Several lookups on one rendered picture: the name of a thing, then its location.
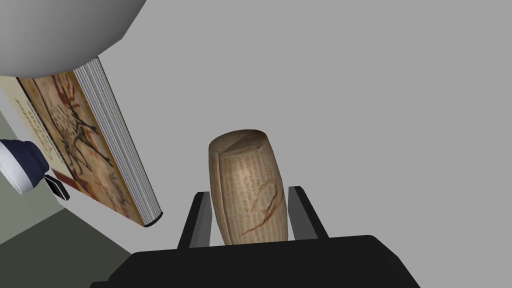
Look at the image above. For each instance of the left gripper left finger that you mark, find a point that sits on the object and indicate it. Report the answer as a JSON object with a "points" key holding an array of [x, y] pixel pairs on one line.
{"points": [[196, 224]]}

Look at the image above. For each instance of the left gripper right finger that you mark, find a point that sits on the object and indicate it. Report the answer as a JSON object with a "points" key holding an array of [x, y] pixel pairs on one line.
{"points": [[304, 218]]}

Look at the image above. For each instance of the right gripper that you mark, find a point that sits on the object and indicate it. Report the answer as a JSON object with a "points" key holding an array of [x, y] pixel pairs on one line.
{"points": [[58, 188]]}

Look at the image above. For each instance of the tan inscribed clay cylinder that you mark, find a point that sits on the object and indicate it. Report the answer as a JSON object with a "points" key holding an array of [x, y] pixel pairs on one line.
{"points": [[250, 188]]}

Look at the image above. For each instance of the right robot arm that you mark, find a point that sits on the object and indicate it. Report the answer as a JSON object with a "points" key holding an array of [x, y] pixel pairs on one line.
{"points": [[22, 166]]}

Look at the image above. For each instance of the cave painting cover book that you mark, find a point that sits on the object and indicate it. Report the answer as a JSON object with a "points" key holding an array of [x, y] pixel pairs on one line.
{"points": [[92, 144]]}

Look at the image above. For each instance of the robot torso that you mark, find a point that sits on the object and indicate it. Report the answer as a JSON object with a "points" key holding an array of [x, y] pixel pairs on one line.
{"points": [[60, 32]]}

